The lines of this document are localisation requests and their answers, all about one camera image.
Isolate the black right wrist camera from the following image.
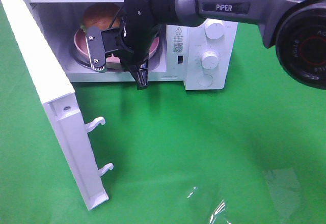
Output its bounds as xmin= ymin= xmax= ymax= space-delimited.
xmin=86 ymin=26 xmax=122 ymax=72

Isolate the clear tape patch right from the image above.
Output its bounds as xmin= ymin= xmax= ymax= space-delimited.
xmin=264 ymin=168 xmax=301 ymax=219

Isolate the burger with lettuce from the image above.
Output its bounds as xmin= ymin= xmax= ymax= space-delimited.
xmin=80 ymin=3 xmax=119 ymax=32

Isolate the white microwave door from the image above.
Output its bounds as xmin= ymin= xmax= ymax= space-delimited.
xmin=1 ymin=0 xmax=114 ymax=210

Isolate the lower white microwave knob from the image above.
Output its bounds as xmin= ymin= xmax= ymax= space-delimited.
xmin=201 ymin=51 xmax=220 ymax=70

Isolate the pink round plate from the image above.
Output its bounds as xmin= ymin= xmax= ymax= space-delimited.
xmin=72 ymin=29 xmax=159 ymax=72

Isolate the clear tape patch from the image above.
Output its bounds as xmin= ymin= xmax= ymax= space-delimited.
xmin=182 ymin=184 xmax=239 ymax=223
xmin=264 ymin=168 xmax=301 ymax=219

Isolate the upper white microwave knob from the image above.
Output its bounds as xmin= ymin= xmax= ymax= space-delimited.
xmin=205 ymin=19 xmax=225 ymax=40

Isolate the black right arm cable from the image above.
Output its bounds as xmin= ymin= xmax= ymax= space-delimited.
xmin=108 ymin=6 xmax=124 ymax=30

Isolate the white microwave oven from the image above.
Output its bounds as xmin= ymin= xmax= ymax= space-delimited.
xmin=5 ymin=0 xmax=239 ymax=91

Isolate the white microwave knob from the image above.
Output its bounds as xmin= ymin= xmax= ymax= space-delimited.
xmin=201 ymin=51 xmax=220 ymax=70
xmin=205 ymin=19 xmax=225 ymax=40

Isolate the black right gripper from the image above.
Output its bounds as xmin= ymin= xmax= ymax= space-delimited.
xmin=121 ymin=0 xmax=176 ymax=90

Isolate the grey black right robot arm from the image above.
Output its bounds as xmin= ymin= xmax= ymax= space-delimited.
xmin=121 ymin=0 xmax=325 ymax=89

